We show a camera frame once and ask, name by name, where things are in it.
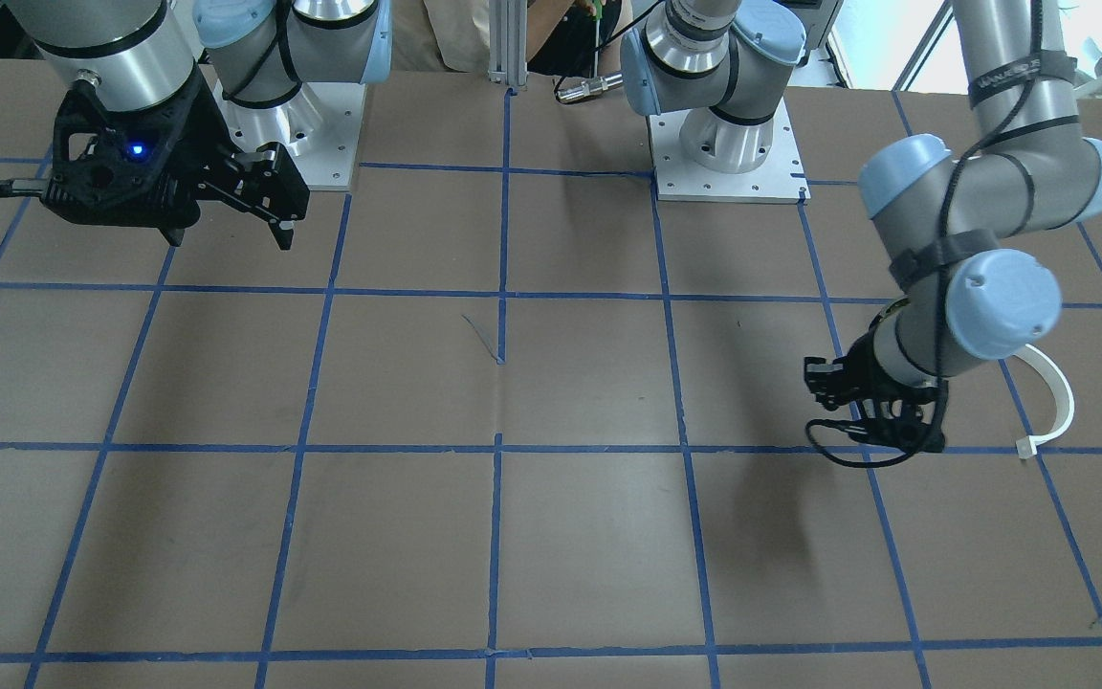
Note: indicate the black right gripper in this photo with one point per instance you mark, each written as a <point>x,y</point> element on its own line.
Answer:
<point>204,145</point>

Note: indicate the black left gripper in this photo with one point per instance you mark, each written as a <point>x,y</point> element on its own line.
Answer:
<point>865,374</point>

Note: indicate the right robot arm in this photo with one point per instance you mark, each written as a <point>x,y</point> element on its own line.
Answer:
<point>263,52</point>

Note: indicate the person in beige shirt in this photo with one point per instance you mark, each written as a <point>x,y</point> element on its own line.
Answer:
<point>561,38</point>

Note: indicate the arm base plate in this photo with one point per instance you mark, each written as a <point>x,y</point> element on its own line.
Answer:
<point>320,126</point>
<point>700,158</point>

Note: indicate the aluminium frame post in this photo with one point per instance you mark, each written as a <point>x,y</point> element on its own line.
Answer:
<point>508,31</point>

